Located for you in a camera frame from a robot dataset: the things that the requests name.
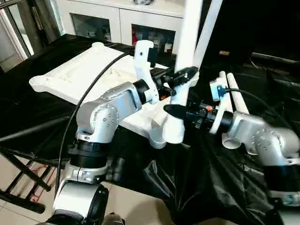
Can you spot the white plastic table leg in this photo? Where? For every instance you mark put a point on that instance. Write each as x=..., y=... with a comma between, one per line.
x=232, y=140
x=187, y=37
x=239, y=101
x=207, y=28

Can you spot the white plastic table top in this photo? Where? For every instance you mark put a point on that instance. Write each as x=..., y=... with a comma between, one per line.
x=93, y=70

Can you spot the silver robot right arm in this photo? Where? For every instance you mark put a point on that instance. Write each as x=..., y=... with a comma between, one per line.
x=262, y=140

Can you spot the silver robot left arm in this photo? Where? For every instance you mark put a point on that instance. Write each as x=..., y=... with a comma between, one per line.
x=103, y=112

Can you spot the black mat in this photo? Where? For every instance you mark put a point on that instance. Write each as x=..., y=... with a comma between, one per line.
x=197, y=187

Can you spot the white glass-door cabinet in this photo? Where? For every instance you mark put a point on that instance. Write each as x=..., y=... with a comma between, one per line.
x=117, y=18

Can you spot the shiny silver ornament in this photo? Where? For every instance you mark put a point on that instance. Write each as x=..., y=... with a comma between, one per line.
x=143, y=2

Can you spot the dark grey bar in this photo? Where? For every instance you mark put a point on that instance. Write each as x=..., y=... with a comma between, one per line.
x=276, y=57

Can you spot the black robot left foot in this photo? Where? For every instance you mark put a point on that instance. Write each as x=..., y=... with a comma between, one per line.
x=112, y=220

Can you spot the grey metal rack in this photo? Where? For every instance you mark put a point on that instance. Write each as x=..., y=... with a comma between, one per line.
x=28, y=18

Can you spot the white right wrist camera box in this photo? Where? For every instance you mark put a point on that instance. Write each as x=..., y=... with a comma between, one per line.
x=218, y=101

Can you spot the black folding table frame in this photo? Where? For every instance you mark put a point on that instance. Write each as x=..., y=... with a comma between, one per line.
x=18, y=180

